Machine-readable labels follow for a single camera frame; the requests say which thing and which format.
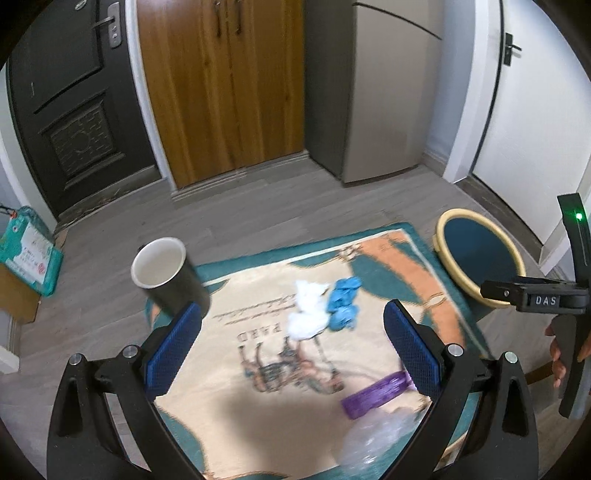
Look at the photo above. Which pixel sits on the person's right hand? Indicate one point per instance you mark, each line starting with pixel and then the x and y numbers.
pixel 555 364

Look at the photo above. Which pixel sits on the light blue crumpled cloth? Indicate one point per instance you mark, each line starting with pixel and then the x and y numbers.
pixel 344 319

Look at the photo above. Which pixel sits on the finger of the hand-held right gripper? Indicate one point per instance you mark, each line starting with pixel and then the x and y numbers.
pixel 501 290

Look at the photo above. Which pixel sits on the teal bin with yellow rim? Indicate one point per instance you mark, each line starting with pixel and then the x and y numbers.
pixel 475 249

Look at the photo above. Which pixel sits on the green tissue pack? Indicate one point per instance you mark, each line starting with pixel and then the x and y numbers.
pixel 27 249

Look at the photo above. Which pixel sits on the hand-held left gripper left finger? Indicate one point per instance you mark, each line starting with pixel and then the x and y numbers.
pixel 173 346

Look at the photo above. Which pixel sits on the purple packet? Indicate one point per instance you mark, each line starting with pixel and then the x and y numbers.
pixel 374 392

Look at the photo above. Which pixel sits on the white door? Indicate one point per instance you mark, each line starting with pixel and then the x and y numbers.
pixel 531 138

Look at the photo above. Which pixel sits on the brown wooden cabinet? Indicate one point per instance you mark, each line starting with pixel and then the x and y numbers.
pixel 221 92

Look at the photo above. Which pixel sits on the white crumpled tissue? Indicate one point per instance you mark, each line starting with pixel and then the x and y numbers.
pixel 307 318

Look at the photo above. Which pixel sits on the black paper cup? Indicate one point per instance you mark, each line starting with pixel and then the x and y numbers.
pixel 184 286

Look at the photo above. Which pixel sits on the cardboard box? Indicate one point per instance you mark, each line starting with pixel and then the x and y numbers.
pixel 18 304

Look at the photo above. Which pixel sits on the teal orange printed cushion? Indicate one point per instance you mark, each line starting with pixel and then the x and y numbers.
pixel 240 300

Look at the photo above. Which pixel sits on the clear plastic wrap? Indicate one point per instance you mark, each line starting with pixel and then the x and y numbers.
pixel 378 443

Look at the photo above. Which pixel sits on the dark entrance door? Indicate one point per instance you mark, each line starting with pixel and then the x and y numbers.
pixel 78 138

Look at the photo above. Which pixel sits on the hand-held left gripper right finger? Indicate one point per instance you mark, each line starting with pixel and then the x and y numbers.
pixel 413 350

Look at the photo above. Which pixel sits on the beige refrigerator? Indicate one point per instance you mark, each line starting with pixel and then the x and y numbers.
pixel 388 92

